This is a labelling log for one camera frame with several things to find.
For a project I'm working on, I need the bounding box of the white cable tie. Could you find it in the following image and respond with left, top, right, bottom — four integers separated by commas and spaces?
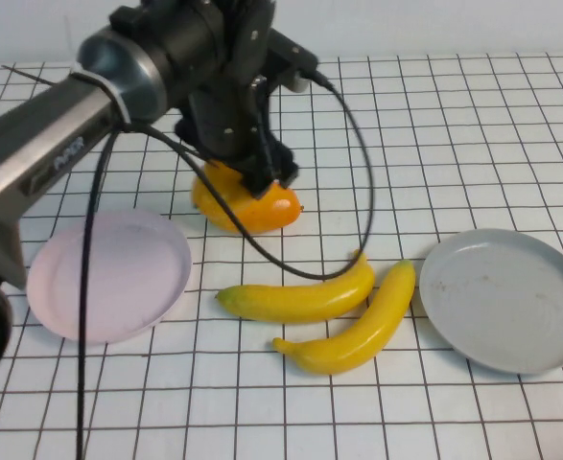
68, 60, 132, 127

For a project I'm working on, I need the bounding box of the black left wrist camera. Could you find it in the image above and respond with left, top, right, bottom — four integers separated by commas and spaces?
266, 28, 321, 93

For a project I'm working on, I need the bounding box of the pink round plate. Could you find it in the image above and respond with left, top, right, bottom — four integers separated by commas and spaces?
21, 209, 194, 344

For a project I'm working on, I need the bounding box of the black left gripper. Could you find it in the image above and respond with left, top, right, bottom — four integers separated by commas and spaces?
174, 79, 300, 198

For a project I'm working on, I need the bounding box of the reddish orange mango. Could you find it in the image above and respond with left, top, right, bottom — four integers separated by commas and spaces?
191, 160, 305, 236

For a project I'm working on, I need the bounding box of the white black-grid checked tablecloth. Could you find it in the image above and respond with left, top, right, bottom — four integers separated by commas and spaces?
0, 55, 563, 460

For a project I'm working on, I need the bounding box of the yellow plastic banana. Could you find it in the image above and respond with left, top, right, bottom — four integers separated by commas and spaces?
271, 259, 417, 377
215, 248, 377, 326

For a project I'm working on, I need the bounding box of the grey round plate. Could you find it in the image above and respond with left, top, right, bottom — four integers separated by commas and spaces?
418, 228, 563, 376

